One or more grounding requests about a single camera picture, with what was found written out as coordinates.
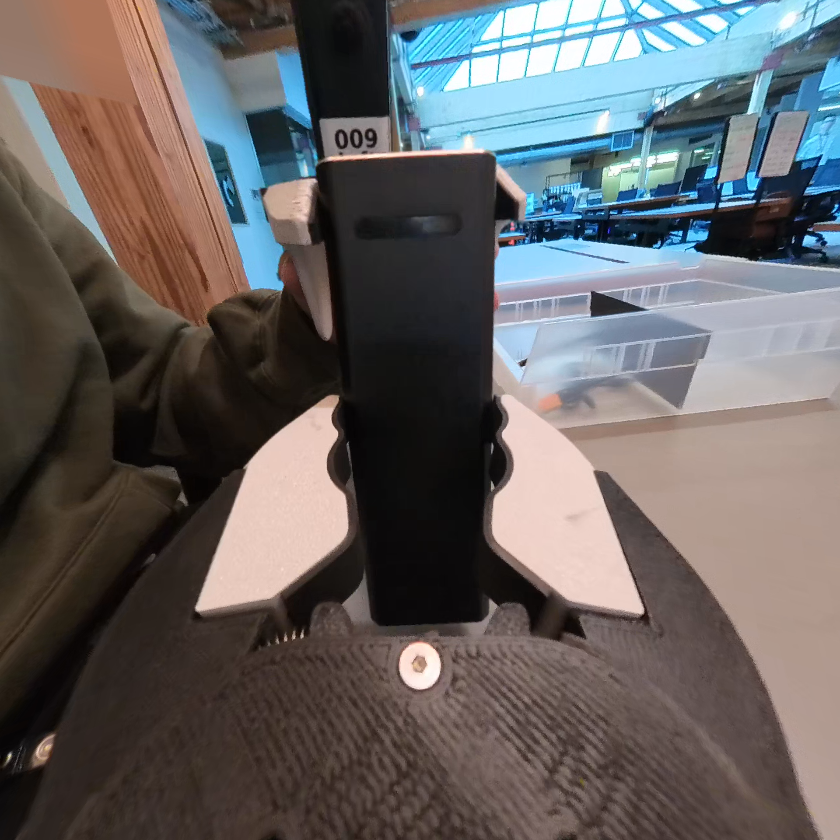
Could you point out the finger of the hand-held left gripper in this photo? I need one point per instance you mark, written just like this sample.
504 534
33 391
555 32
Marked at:
295 210
512 190

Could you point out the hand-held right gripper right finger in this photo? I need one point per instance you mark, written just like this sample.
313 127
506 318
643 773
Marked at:
558 525

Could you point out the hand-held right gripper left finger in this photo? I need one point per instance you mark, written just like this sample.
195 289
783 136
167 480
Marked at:
282 525

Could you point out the grey desk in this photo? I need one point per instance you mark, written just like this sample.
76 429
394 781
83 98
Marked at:
722 558

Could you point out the person's left hand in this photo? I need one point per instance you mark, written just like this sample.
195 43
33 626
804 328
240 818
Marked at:
292 282

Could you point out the grey door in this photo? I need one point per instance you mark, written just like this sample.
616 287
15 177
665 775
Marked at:
279 197

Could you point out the white table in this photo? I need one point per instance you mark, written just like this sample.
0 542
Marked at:
558 262

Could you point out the row of office desks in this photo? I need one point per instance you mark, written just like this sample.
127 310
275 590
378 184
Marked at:
623 213

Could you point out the orange black small tool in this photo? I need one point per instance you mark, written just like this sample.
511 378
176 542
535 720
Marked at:
564 399

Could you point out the glass skylight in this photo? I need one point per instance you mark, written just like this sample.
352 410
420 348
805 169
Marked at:
558 52

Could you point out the black bin divider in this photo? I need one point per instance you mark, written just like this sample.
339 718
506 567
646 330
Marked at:
613 305
676 374

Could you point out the paper flip chart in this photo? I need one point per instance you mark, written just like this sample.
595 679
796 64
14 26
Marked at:
738 148
782 144

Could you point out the black office chair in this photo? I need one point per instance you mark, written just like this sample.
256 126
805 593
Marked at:
754 226

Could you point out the clear plastic bin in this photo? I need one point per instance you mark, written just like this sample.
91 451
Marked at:
741 292
768 367

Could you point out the person's olive sweatshirt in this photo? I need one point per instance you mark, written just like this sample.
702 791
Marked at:
52 394

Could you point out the dark wall poster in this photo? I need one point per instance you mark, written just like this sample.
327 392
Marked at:
226 184

